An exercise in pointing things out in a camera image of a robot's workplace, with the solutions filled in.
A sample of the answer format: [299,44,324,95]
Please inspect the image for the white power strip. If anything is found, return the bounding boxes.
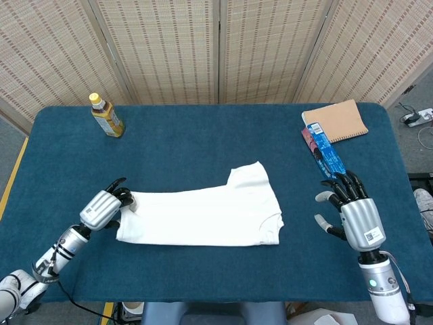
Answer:
[402,108,433,128]

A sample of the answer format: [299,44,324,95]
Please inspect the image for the blue cookie box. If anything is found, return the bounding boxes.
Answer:
[300,122,348,180]

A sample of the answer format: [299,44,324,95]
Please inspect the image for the grey printed arm strap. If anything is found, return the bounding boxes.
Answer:
[30,259,61,284]

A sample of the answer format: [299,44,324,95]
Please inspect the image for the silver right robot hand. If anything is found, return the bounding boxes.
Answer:
[314,171,387,254]

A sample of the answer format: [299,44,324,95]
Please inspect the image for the white sneaker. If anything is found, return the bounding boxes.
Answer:
[413,188,433,234]

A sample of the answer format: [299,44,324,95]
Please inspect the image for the thin white wrist wires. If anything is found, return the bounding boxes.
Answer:
[381,250,413,305]

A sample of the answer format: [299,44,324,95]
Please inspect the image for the white T-shirt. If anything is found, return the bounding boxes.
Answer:
[115,161,285,247]

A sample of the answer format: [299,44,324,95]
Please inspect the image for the tea bottle with yellow cap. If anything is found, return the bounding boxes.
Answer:
[89,92,127,138]

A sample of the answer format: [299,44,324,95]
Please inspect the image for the black equipment base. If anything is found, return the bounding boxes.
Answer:
[407,171,433,190]

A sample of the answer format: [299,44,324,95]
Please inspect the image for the brown spiral notebook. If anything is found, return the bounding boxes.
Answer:
[301,99,369,145]

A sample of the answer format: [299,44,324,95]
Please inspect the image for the woven bamboo folding screen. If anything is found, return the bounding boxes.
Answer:
[0,0,433,136]

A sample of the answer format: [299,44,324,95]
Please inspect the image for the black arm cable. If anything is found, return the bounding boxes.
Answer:
[47,250,114,321]

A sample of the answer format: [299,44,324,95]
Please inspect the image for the grey-blue chair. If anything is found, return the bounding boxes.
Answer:
[140,301,288,325]

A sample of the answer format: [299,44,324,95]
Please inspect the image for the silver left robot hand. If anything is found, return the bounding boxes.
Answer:
[79,177,136,232]

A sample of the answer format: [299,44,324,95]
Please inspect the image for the white carton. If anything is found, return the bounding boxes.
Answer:
[289,306,359,325]

